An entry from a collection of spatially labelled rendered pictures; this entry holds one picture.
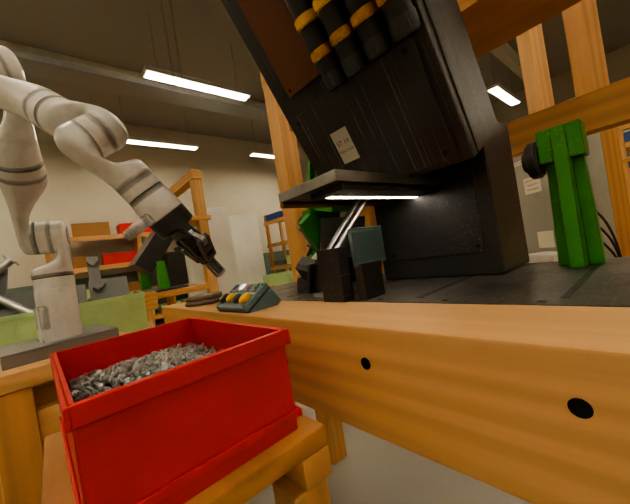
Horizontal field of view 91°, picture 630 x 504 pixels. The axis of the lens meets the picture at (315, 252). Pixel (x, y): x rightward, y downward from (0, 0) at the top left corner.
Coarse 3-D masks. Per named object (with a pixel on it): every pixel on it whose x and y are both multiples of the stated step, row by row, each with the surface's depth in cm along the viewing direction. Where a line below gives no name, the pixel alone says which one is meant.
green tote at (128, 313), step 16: (80, 304) 114; (96, 304) 117; (112, 304) 120; (128, 304) 123; (144, 304) 127; (0, 320) 103; (16, 320) 105; (32, 320) 107; (96, 320) 117; (112, 320) 120; (128, 320) 123; (144, 320) 126; (0, 336) 102; (16, 336) 104; (32, 336) 107
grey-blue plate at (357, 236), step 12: (360, 228) 60; (372, 228) 63; (360, 240) 60; (372, 240) 63; (360, 252) 60; (372, 252) 62; (384, 252) 65; (360, 264) 59; (372, 264) 61; (360, 276) 59; (372, 276) 61; (360, 288) 60; (372, 288) 60; (384, 288) 63
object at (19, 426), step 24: (48, 384) 91; (0, 408) 66; (24, 408) 68; (48, 408) 72; (0, 432) 65; (24, 432) 68; (48, 432) 72; (0, 456) 65; (24, 456) 67; (0, 480) 65; (24, 480) 67
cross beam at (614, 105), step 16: (624, 80) 67; (592, 96) 72; (608, 96) 70; (624, 96) 68; (544, 112) 78; (560, 112) 76; (576, 112) 74; (592, 112) 72; (608, 112) 70; (624, 112) 68; (512, 128) 84; (528, 128) 81; (544, 128) 79; (592, 128) 72; (608, 128) 73; (512, 144) 84
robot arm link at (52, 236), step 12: (36, 228) 82; (48, 228) 84; (60, 228) 85; (36, 240) 82; (48, 240) 83; (60, 240) 84; (48, 252) 85; (60, 252) 84; (48, 264) 83; (60, 264) 84; (36, 276) 82; (48, 276) 82
